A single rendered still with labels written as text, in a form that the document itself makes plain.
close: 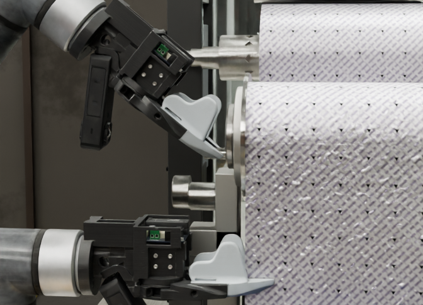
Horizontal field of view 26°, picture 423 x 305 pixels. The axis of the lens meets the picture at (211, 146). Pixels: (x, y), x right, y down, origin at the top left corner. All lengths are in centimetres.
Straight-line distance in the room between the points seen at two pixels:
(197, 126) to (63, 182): 405
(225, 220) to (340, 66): 28
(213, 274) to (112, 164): 404
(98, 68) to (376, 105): 32
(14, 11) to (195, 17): 34
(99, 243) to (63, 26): 25
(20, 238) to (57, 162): 403
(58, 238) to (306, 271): 28
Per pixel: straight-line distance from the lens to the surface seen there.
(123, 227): 101
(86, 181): 506
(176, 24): 133
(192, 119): 104
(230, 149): 102
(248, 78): 103
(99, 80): 106
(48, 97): 504
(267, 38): 123
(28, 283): 104
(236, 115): 101
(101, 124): 107
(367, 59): 123
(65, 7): 105
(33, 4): 106
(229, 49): 127
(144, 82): 105
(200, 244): 109
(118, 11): 106
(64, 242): 103
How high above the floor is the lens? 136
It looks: 7 degrees down
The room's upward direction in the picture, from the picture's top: straight up
